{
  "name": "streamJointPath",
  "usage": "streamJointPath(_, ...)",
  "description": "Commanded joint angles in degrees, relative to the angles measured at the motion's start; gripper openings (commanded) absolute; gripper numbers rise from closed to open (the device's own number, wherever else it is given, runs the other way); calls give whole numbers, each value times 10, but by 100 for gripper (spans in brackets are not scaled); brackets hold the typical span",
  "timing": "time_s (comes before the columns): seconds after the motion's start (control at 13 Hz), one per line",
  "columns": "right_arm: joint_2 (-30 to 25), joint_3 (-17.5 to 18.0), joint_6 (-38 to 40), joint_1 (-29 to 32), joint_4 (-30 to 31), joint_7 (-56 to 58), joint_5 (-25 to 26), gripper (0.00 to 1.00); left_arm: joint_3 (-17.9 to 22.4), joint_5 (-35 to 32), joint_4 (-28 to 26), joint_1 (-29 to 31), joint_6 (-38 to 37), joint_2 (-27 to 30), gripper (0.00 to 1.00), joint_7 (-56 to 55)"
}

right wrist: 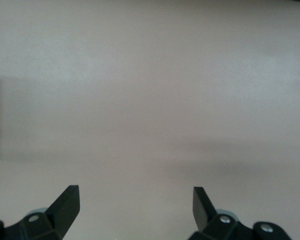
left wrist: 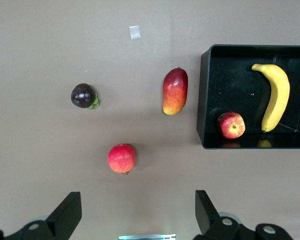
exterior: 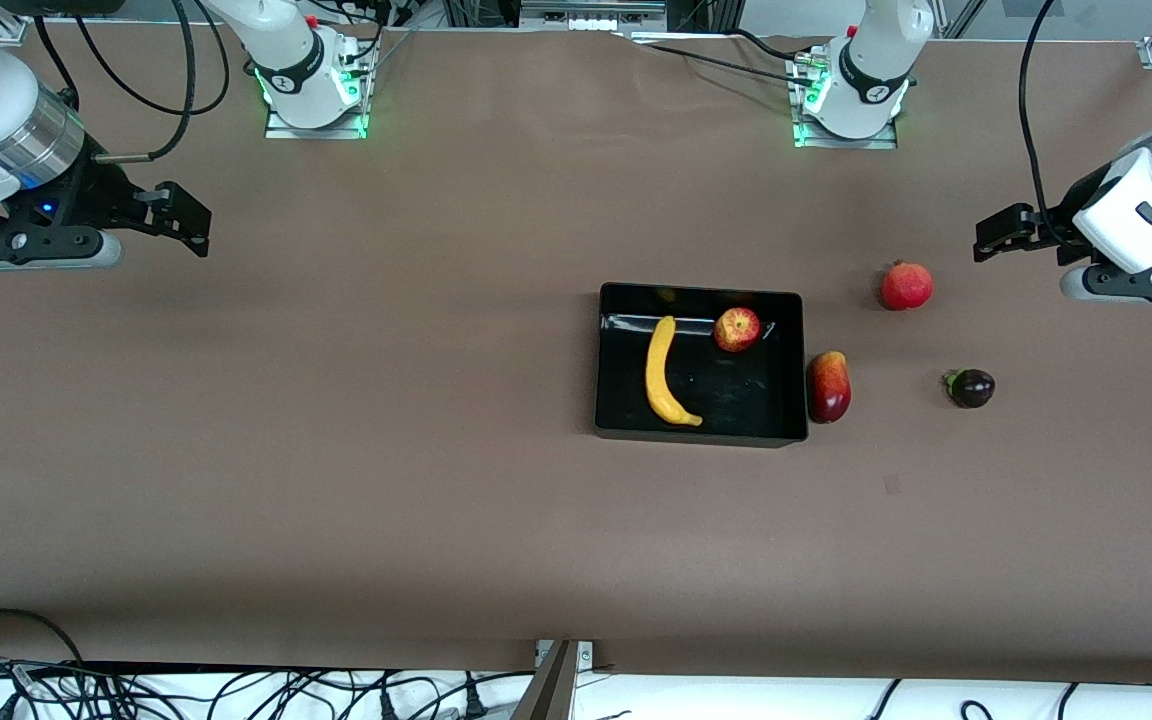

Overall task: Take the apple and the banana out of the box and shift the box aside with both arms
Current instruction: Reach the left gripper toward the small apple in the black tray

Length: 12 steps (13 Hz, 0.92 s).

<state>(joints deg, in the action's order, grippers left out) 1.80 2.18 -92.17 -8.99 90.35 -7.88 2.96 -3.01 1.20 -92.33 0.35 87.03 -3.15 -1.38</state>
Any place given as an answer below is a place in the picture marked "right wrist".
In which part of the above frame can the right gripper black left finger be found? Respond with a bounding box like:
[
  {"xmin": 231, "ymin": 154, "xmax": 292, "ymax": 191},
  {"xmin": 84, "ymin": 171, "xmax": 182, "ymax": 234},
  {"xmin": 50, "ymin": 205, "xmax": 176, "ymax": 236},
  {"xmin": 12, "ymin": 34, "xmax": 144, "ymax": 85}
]
[{"xmin": 19, "ymin": 184, "xmax": 81, "ymax": 240}]

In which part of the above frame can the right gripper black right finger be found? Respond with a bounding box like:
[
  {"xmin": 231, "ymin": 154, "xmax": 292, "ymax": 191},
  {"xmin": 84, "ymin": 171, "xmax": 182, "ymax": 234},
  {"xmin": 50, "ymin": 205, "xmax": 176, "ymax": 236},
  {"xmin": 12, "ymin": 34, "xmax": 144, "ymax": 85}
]
[{"xmin": 189, "ymin": 186, "xmax": 239, "ymax": 240}]

